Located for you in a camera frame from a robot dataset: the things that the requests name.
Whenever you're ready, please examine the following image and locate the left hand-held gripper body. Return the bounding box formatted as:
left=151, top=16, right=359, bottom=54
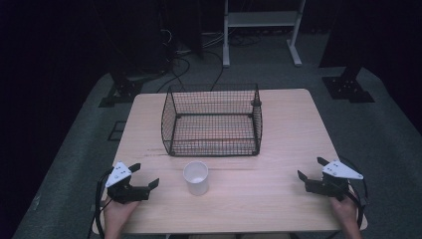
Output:
left=105, top=161, right=150, bottom=204

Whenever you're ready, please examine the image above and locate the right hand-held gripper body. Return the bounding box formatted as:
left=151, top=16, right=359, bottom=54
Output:
left=305, top=159, right=364, bottom=202

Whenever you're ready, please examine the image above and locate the person's left hand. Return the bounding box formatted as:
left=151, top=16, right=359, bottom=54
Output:
left=104, top=198, right=140, bottom=231

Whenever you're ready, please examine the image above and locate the person's right hand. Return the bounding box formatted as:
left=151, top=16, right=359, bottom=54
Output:
left=329, top=191, right=359, bottom=227

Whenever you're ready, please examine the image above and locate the white plastic cup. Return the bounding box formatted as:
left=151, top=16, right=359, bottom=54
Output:
left=182, top=160, right=210, bottom=196

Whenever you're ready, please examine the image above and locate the black stand base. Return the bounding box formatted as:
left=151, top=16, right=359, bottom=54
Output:
left=321, top=65, right=376, bottom=104
left=98, top=70, right=144, bottom=109

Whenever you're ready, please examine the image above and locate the white metal stand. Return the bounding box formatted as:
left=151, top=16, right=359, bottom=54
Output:
left=222, top=0, right=307, bottom=69

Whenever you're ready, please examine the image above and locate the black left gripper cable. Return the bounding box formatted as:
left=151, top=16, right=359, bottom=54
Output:
left=87, top=168, right=114, bottom=239

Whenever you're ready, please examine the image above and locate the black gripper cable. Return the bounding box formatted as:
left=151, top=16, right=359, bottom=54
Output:
left=87, top=168, right=114, bottom=239
left=337, top=155, right=369, bottom=230

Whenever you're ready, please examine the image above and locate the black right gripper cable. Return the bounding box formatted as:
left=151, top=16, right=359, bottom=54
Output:
left=337, top=155, right=369, bottom=230

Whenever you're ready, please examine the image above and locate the black square floor frame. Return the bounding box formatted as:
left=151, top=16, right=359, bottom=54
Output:
left=106, top=120, right=127, bottom=142

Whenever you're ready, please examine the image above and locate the black wire mesh basket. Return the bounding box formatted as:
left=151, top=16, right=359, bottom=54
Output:
left=160, top=83, right=264, bottom=157

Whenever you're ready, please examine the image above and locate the black floor cable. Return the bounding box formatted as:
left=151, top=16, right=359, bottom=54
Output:
left=155, top=55, right=192, bottom=95
left=205, top=49, right=225, bottom=93

